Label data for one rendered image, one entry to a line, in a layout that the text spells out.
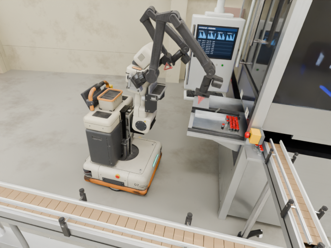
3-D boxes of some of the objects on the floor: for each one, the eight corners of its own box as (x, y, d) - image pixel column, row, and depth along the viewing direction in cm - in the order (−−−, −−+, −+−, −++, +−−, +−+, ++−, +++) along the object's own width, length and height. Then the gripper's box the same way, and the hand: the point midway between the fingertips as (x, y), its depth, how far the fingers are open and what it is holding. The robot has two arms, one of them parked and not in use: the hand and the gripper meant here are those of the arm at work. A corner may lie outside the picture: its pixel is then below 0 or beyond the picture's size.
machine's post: (224, 214, 190) (352, -117, 75) (224, 220, 185) (362, -125, 70) (217, 212, 191) (333, -117, 76) (217, 218, 186) (342, -125, 71)
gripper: (213, 84, 136) (205, 104, 145) (198, 79, 137) (191, 99, 145) (213, 88, 131) (205, 108, 139) (197, 83, 131) (190, 104, 140)
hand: (198, 103), depth 142 cm, fingers closed
